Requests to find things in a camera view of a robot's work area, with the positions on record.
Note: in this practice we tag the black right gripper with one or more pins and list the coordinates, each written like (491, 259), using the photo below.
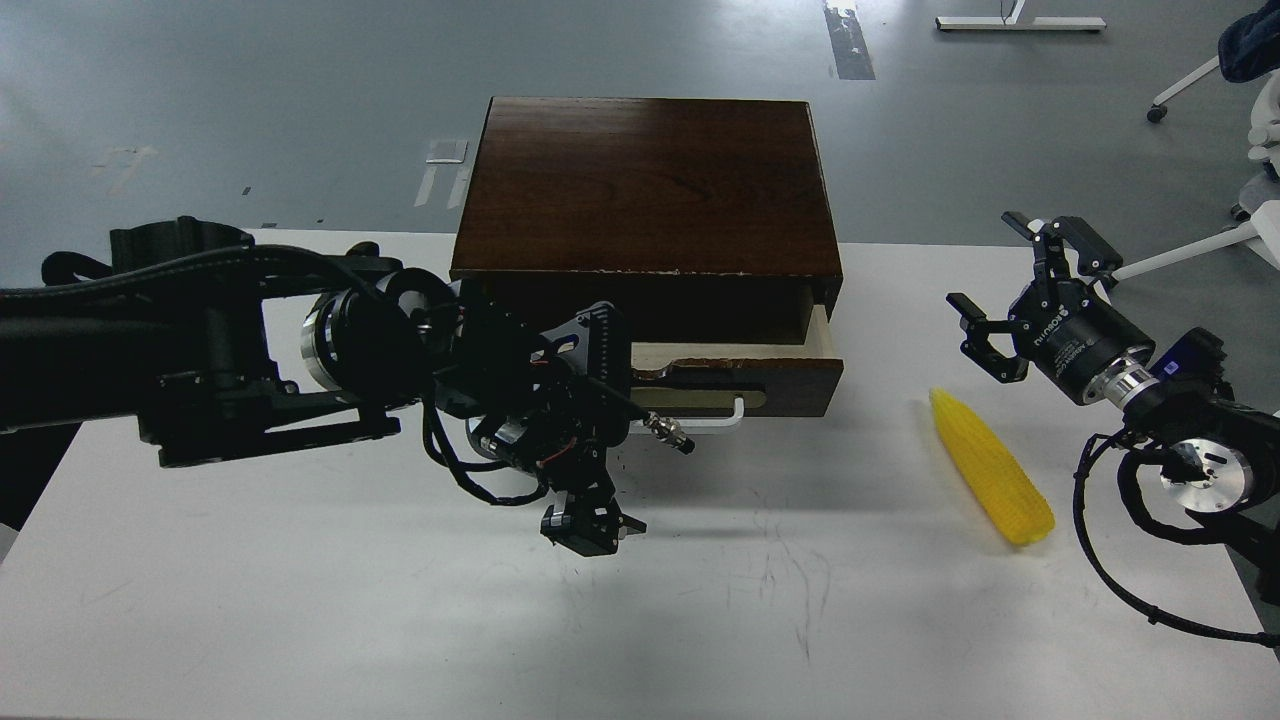
(1059, 324)

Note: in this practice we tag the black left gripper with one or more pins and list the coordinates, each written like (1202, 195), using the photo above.
(549, 404)

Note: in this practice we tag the wooden drawer with white handle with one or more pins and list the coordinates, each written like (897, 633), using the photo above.
(712, 387)

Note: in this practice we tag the yellow corn cob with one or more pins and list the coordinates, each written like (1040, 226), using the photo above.
(1015, 507)

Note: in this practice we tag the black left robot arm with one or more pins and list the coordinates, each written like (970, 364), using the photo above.
(224, 348)

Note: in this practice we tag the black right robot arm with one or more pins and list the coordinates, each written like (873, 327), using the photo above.
(1203, 458)

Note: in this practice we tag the dark wooden drawer cabinet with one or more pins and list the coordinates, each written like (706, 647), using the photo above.
(702, 220)

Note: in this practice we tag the white desk foot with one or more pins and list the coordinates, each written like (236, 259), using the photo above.
(1014, 18)

